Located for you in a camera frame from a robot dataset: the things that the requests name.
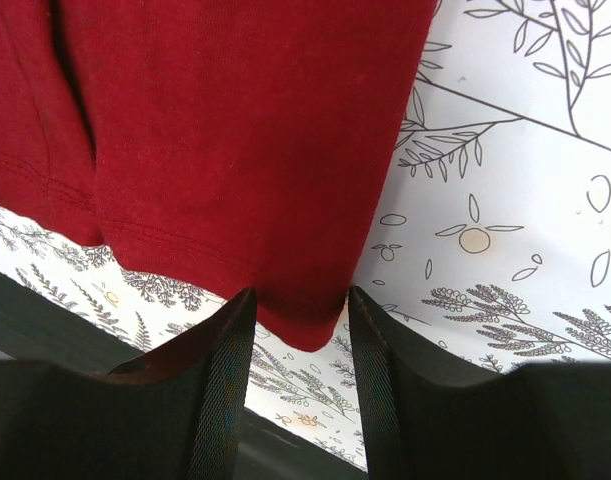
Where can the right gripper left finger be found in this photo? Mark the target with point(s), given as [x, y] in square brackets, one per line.
[172, 413]

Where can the red t shirt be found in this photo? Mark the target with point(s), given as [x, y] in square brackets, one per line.
[225, 144]

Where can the floral patterned table mat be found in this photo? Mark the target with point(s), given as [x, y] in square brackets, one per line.
[493, 234]

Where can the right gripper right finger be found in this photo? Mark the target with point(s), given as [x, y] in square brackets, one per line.
[428, 414]

